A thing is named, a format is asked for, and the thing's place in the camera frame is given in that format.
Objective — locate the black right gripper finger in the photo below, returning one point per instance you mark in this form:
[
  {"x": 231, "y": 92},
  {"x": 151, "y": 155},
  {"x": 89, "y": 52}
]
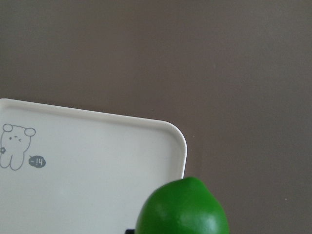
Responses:
[{"x": 130, "y": 231}]

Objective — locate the cream rabbit tray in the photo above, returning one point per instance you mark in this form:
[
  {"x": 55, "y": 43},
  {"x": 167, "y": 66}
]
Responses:
[{"x": 72, "y": 171}]

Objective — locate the green lime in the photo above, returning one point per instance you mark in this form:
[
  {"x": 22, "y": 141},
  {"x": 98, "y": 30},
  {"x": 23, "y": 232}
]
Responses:
[{"x": 185, "y": 206}]

